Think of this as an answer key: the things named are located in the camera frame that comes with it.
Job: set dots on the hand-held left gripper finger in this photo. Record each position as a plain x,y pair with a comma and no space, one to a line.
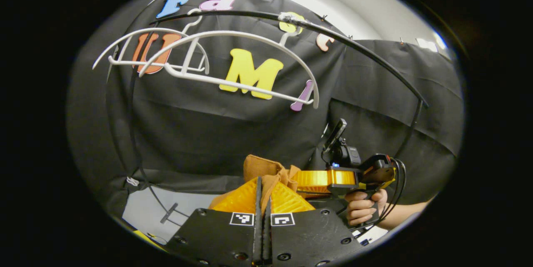
267,238
258,217

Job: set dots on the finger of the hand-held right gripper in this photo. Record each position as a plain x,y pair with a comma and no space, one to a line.
320,178

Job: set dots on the brown jacket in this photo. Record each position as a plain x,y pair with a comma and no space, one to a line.
260,165

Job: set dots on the white clothes hanger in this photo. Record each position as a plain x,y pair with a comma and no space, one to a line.
137,63
190,56

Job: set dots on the black clothes rack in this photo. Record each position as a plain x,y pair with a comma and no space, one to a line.
250,11

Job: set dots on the small white clip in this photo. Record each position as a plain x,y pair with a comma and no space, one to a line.
132,181

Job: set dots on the small ceiling light panel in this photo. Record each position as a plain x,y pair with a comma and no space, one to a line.
433,44

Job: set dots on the grey tape wrap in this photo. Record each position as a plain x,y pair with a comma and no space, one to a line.
293,18

